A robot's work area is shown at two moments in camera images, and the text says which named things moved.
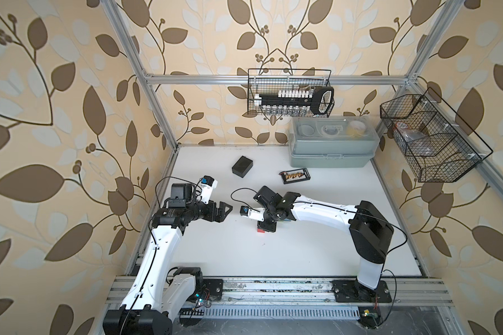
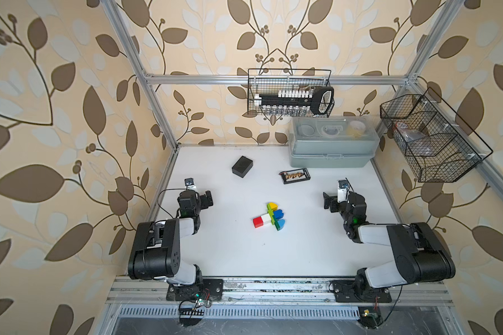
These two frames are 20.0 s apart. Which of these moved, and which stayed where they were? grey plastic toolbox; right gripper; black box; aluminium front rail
Moved: right gripper
Stayed: aluminium front rail; grey plastic toolbox; black box
